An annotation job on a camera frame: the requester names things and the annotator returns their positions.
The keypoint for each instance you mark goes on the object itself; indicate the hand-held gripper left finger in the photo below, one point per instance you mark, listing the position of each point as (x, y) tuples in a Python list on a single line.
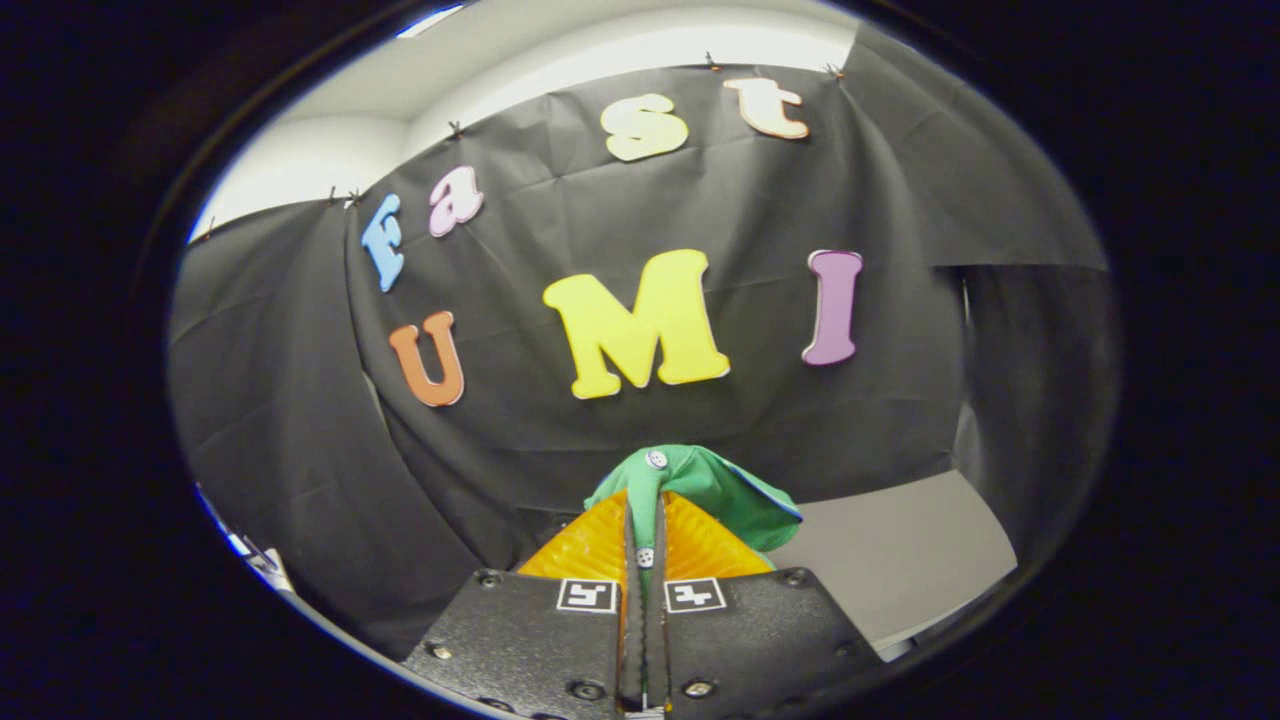
[(530, 630)]

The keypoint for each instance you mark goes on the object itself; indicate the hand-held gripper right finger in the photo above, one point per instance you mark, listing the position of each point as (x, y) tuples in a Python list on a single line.
[(760, 630)]

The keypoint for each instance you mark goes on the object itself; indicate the green shirt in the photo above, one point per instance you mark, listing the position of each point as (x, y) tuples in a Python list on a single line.
[(720, 490)]

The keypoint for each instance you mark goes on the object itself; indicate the white cabinet with dark top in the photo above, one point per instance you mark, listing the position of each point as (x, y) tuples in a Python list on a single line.
[(900, 560)]

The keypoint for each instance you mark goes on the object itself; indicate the white and blue object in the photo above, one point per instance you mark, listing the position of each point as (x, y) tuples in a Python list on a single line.
[(255, 555)]

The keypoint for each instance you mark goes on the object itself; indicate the black backdrop cloth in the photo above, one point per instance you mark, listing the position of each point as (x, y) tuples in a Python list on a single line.
[(560, 200)]

